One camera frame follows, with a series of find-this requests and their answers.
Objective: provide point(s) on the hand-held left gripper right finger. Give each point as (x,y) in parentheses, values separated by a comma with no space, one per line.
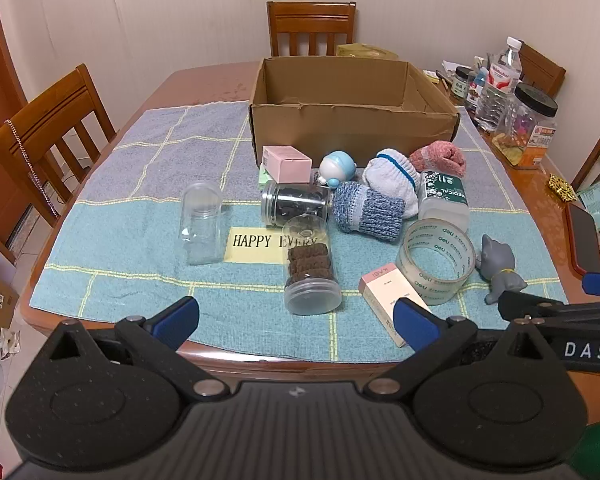
(415,326)

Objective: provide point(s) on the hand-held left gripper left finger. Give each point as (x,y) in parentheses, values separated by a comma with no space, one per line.
(177,317)

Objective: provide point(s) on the clear tape roll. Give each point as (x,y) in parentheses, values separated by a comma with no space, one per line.
(430,294)

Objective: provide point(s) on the grey cat toy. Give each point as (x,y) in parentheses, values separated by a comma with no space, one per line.
(500,265)

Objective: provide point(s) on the beige small box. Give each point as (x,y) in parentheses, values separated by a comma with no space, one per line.
(380,290)

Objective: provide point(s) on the clear plastic jar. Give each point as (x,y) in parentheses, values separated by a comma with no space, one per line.
(200,225)

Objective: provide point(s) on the blue knit sock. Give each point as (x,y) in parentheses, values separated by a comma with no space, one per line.
(365,212)

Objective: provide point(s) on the white bottle green label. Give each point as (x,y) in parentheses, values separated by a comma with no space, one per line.
(442,200)

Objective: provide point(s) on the white sock blue stripe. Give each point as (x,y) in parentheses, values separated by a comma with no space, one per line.
(387,175)

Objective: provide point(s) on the green packet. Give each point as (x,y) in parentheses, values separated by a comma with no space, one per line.
(263,180)

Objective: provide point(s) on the jar of dark items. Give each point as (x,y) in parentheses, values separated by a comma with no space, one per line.
(292,203)

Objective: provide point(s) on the pink knit sock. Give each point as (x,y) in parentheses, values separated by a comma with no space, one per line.
(442,157)

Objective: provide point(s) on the blue round toy figurine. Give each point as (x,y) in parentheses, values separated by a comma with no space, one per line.
(337,165)

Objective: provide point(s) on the pink small box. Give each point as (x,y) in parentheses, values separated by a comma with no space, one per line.
(290,162)

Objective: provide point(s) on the brown cardboard box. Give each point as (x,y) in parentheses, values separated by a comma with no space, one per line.
(350,130)

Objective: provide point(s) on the phone in red case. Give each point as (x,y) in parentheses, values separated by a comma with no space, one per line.
(587,240)

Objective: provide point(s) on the blue checked tablecloth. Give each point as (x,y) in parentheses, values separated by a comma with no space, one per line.
(130,240)

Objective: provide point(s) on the yellow note card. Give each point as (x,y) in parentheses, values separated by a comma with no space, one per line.
(252,245)

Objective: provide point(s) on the gold ornament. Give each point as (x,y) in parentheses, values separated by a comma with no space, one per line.
(561,187)

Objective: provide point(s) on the large clear jar black lid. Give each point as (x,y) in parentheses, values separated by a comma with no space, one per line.
(530,130)

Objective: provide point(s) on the small bottle blue cap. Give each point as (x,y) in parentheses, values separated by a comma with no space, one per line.
(477,87)

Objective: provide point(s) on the small jar dark lid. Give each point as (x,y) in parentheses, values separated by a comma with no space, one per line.
(461,85)

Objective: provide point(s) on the clear water bottle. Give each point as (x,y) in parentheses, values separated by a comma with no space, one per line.
(502,75)

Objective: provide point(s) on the yellow sticky notes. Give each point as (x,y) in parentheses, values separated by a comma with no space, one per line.
(431,75)

